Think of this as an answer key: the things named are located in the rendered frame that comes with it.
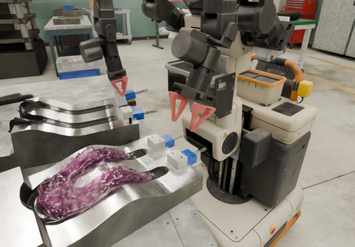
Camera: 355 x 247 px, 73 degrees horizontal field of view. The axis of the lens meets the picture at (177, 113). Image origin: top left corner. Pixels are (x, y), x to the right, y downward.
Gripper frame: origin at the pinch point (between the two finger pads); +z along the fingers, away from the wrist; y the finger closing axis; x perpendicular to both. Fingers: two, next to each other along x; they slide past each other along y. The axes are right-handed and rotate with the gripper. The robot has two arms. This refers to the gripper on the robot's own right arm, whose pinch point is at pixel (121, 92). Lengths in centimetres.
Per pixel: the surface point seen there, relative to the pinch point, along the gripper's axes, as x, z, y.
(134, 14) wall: 137, -39, -629
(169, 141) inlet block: 8.4, 12.0, 28.2
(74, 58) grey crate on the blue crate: -35, 15, -339
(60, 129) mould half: -22.8, 2.4, 14.7
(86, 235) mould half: -18, 11, 54
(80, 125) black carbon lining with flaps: -17.5, 4.7, 9.6
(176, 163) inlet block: 6.2, 12.6, 39.9
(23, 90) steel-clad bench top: -48, 0, -59
